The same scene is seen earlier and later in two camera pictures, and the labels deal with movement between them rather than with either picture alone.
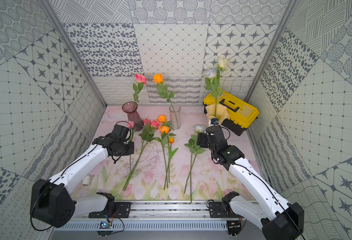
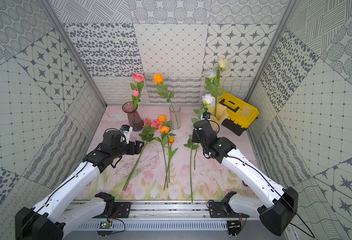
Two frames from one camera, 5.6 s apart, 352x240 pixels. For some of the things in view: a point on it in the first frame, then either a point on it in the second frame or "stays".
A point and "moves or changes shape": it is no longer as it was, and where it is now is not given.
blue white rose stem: [212, 83] stays
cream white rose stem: [216, 88] stays
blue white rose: [195, 147] moves or changes shape
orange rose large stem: [162, 88] stays
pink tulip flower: [131, 126] to [135, 98]
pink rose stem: [141, 80] stays
